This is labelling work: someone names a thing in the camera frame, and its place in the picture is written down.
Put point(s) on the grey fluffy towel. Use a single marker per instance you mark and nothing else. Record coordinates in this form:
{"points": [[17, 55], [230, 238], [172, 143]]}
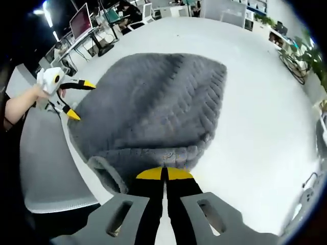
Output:
{"points": [[153, 102]]}

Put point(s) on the black flat base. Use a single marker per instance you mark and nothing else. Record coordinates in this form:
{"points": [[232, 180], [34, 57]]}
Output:
{"points": [[106, 50]]}

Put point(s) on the person's left hand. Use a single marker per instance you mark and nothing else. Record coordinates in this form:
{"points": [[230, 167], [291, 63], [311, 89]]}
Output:
{"points": [[38, 93]]}

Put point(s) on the white desk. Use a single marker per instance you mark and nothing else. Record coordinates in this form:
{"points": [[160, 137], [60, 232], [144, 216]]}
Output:
{"points": [[79, 43]]}

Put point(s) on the grey mesh chair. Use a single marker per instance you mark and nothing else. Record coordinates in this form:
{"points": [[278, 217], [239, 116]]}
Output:
{"points": [[51, 166]]}

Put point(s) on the white framed monitor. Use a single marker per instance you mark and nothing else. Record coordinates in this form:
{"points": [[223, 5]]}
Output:
{"points": [[80, 21]]}

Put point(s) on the person's black clothing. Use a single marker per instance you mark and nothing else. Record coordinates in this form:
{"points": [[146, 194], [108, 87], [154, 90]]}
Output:
{"points": [[10, 178]]}

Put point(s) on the white office chair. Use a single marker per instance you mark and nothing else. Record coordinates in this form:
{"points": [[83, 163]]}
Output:
{"points": [[145, 14]]}

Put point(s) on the white handheld controller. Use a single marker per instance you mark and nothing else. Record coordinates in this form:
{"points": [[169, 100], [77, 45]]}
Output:
{"points": [[311, 194]]}

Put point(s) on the white and black headset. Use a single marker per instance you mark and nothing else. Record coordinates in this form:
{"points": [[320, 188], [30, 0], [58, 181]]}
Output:
{"points": [[322, 132]]}

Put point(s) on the white mesh chair back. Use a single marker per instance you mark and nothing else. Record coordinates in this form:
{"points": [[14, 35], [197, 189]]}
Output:
{"points": [[224, 12]]}

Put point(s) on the large green potted plant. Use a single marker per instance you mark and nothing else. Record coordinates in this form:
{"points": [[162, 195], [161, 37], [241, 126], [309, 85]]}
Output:
{"points": [[306, 56]]}

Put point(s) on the small green plant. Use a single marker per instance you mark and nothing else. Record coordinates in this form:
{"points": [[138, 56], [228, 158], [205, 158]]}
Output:
{"points": [[265, 20]]}

